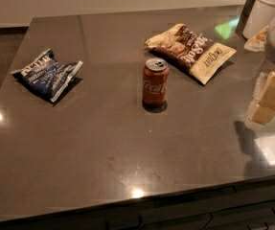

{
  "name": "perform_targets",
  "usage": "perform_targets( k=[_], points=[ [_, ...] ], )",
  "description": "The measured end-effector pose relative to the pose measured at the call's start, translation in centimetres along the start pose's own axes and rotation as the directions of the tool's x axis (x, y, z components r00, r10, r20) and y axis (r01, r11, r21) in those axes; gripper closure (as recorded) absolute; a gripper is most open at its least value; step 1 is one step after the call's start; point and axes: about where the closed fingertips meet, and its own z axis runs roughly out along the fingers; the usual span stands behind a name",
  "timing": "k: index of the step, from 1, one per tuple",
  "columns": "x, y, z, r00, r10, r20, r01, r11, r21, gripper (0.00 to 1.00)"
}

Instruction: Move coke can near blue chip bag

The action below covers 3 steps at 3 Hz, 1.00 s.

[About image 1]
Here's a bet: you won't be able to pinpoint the red coke can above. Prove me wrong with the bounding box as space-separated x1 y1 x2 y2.
142 57 169 106

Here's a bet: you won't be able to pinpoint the dark cabinet drawers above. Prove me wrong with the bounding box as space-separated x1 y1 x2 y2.
0 177 275 230

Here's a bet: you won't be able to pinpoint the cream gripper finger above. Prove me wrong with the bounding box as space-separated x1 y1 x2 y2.
247 71 275 125

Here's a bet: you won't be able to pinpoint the blue chip bag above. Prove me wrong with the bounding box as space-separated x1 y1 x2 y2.
11 49 82 103

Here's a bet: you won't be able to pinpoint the brown and cream chip bag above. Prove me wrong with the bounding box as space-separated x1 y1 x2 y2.
145 24 236 85

